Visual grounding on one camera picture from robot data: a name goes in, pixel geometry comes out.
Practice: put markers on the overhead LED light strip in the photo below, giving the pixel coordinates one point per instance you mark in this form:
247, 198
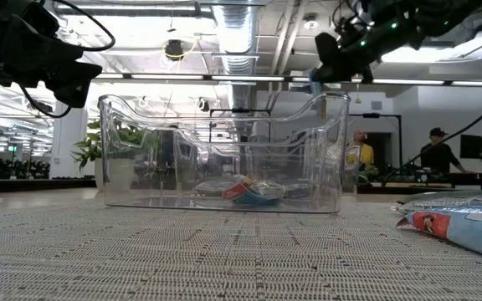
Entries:
245, 78

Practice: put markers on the red granola bar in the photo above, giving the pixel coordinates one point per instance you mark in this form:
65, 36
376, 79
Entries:
241, 193

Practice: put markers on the white column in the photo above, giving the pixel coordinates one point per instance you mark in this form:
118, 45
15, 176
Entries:
67, 142

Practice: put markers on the grey woven placemat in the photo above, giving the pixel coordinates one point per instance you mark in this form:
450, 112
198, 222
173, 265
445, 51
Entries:
241, 259

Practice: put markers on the black monitor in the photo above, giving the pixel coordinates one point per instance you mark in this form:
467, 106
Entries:
473, 146

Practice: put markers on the black overhead camera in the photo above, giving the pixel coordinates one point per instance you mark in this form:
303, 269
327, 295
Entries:
174, 49

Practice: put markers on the clear plastic bin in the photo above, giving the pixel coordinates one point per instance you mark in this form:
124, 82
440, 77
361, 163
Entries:
140, 200
352, 167

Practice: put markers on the green plant in white pot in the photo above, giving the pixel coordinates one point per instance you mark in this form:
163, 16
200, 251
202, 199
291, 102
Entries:
113, 175

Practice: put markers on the black door frame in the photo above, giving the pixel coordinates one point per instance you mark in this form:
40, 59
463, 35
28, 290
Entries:
400, 142

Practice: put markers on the person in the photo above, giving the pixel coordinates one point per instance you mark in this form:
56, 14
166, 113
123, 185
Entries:
437, 156
364, 152

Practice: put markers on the ribbed silver ventilation duct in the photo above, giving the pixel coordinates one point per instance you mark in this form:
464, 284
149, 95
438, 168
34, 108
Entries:
239, 42

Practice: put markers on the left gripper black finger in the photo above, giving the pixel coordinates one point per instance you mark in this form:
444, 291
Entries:
44, 56
80, 83

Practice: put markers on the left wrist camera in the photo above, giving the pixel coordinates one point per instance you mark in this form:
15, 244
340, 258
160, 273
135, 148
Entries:
38, 21

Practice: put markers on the black workbench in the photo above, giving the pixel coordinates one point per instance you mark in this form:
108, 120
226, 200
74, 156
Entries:
433, 186

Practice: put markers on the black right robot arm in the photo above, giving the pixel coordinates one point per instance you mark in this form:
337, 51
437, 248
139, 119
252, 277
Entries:
454, 16

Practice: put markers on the white smoke detector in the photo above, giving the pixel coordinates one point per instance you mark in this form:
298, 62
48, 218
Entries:
310, 23

